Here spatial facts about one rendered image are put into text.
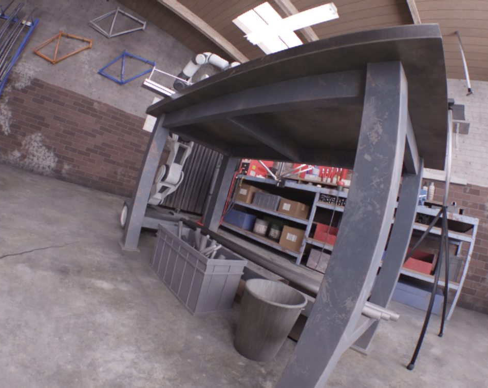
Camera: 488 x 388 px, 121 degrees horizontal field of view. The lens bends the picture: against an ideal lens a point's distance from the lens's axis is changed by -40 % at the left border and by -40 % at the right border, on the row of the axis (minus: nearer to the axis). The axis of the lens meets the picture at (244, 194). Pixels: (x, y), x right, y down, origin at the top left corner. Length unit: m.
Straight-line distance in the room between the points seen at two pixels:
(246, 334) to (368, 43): 0.80
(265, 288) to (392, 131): 0.63
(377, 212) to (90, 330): 0.75
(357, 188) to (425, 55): 0.31
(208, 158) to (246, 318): 3.51
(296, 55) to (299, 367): 0.69
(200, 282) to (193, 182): 3.15
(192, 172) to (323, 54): 3.55
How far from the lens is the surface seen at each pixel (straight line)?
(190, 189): 3.91
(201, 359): 0.72
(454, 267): 2.13
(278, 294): 0.83
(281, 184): 2.66
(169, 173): 1.84
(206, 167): 4.00
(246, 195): 3.07
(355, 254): 0.42
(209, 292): 0.90
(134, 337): 0.74
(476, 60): 3.46
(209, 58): 1.75
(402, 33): 0.52
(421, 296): 2.17
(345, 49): 0.54
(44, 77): 4.04
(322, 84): 0.61
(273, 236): 2.82
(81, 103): 3.89
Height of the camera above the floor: 0.47
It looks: 2 degrees up
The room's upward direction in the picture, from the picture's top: 16 degrees clockwise
